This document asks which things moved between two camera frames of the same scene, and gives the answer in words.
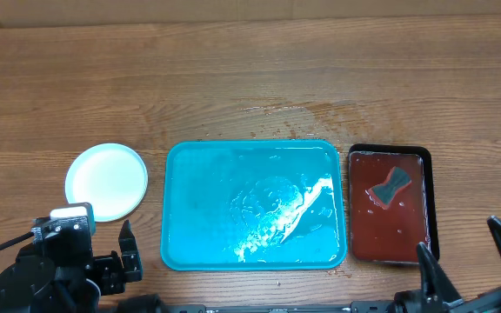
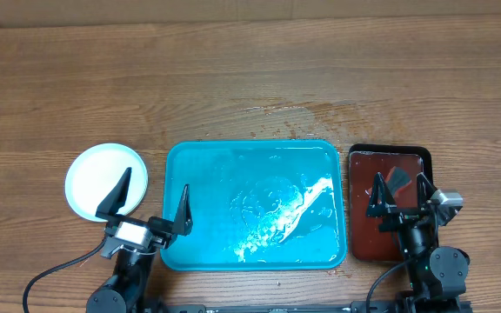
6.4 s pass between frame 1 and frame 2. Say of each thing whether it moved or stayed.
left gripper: moved
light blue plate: stayed
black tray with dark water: stayed
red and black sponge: stayed
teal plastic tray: stayed
